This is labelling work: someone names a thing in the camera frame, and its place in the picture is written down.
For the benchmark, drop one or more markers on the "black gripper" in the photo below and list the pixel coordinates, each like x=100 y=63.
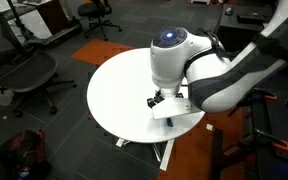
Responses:
x=155 y=101

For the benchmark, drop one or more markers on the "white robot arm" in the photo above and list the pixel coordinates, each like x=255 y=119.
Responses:
x=217 y=86

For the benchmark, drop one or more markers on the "white table base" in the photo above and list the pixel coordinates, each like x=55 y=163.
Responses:
x=167 y=155

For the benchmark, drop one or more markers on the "small white paper tag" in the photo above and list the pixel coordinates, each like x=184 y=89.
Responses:
x=209 y=127

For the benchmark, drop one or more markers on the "black office desk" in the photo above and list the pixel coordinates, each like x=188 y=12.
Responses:
x=240 y=33

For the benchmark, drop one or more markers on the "small black office chair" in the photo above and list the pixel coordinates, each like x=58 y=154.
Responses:
x=90 y=8

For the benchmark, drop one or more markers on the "grey computer mouse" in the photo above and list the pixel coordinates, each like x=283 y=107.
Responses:
x=229 y=10

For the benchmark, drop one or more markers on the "black kick scooter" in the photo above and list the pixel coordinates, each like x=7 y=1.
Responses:
x=57 y=35

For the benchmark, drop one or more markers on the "black robot bench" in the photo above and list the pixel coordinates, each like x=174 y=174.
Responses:
x=277 y=133

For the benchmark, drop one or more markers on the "black desk box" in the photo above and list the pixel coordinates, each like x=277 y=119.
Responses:
x=250 y=18

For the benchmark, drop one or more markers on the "black mesh office chair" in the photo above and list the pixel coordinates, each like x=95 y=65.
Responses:
x=27 y=71

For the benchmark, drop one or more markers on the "dark brown cabinet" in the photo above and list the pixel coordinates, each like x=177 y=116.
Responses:
x=52 y=16

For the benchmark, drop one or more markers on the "red black backpack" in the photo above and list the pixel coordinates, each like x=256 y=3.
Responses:
x=27 y=153

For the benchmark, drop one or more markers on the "white office desk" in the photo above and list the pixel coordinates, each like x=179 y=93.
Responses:
x=37 y=25

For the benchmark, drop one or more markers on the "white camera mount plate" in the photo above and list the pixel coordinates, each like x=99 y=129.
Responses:
x=174 y=108

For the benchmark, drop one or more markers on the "black stand frame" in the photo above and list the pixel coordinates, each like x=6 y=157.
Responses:
x=217 y=153

